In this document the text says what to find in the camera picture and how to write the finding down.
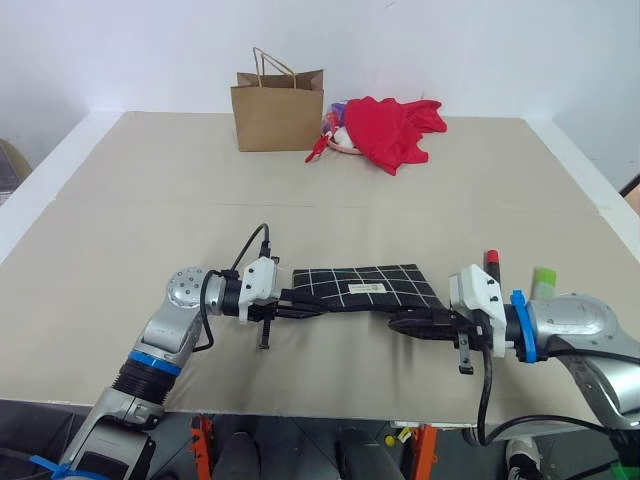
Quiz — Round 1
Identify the orange table leg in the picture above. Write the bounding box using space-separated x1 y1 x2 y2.
189 417 215 480
417 424 439 480

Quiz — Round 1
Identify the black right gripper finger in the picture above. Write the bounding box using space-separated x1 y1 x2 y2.
389 322 459 343
389 309 454 326

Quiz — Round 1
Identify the blue cable clamp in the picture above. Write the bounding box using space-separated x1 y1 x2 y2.
509 288 547 364

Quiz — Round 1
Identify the white shoe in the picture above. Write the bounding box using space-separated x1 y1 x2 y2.
504 435 542 480

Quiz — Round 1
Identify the red marker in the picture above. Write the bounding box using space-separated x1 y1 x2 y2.
482 248 503 284

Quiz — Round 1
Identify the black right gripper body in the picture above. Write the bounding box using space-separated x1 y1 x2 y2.
448 309 496 376

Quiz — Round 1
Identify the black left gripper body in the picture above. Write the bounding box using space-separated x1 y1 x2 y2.
247 288 294 351

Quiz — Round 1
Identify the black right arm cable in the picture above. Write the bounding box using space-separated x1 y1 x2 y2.
476 344 640 447

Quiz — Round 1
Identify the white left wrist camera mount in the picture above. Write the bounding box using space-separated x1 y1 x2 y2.
238 256 281 325

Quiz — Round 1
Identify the white and pink toy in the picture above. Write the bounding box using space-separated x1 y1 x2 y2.
327 127 361 156

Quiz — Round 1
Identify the red cloth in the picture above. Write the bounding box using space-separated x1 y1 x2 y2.
344 95 448 177

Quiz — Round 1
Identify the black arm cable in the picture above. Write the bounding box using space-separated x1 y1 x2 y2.
476 344 640 447
199 223 274 352

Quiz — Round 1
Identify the black grid pouch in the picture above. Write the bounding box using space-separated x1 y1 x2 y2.
291 263 450 317

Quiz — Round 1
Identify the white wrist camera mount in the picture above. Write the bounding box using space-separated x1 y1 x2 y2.
448 263 507 359
238 256 281 325

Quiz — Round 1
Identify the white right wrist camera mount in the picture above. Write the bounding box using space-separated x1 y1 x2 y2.
448 263 507 359

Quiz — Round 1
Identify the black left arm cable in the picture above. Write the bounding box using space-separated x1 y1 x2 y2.
199 223 274 352

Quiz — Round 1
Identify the purple packet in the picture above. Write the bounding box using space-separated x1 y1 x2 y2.
323 101 349 134

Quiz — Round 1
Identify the tan and black chair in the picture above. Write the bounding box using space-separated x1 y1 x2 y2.
0 138 34 206

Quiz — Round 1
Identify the brown paper bag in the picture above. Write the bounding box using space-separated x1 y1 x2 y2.
229 46 326 153

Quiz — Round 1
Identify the green highlighter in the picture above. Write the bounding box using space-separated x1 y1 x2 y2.
529 267 558 301

